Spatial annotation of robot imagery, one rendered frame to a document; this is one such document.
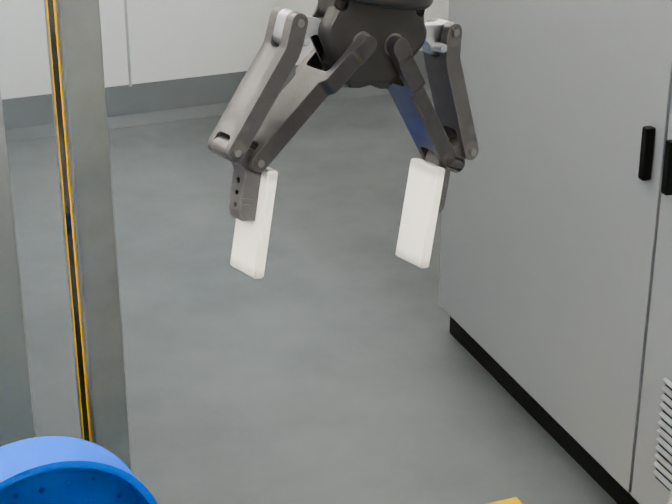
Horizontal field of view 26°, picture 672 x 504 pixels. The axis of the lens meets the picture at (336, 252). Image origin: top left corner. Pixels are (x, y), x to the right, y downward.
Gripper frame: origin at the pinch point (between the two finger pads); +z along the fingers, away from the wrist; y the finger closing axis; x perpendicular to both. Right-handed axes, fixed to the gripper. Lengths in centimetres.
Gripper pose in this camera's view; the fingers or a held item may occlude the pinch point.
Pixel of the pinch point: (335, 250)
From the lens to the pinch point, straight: 95.7
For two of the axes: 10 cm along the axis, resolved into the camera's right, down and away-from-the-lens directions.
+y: 8.0, -0.4, 6.0
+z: -1.4, 9.5, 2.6
